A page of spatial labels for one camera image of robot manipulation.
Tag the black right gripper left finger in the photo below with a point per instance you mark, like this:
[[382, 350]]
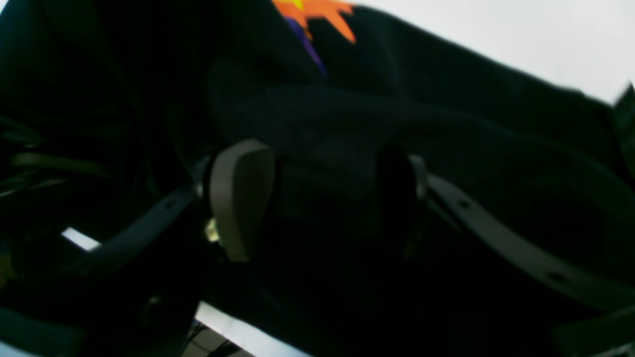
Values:
[[93, 270]]

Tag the black T-shirt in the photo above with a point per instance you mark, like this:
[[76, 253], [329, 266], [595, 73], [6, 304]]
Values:
[[146, 87]]

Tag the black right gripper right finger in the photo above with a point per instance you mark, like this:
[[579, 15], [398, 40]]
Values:
[[405, 178]]

